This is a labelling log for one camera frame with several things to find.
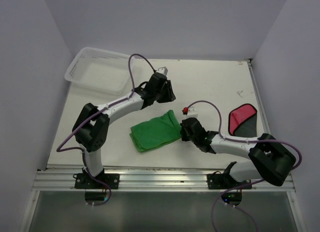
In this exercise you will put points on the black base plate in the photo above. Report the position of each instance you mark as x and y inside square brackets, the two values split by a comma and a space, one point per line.
[223, 181]
[84, 181]

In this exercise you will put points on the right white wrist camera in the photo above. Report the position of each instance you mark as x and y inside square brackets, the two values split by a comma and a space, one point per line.
[190, 112]

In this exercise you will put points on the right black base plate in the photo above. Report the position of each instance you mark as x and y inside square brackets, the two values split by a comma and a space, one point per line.
[223, 181]

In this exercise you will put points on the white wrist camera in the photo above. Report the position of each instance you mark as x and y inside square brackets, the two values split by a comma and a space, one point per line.
[190, 112]
[162, 70]

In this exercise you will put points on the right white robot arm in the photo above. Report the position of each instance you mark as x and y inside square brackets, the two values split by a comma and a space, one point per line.
[265, 160]

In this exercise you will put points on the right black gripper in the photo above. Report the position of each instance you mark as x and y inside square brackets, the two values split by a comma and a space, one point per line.
[183, 137]

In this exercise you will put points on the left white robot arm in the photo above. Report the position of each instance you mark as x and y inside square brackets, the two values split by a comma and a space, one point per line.
[91, 127]

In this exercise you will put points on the white plastic basket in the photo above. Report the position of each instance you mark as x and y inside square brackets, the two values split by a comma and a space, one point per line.
[101, 70]

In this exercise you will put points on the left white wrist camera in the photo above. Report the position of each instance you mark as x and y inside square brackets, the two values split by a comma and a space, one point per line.
[162, 70]

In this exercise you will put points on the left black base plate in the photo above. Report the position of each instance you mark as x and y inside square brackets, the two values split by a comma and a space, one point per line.
[84, 181]

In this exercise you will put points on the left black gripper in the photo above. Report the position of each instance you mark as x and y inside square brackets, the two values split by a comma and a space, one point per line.
[170, 96]

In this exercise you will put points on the green microfiber towel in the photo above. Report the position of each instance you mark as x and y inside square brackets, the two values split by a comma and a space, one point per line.
[156, 132]

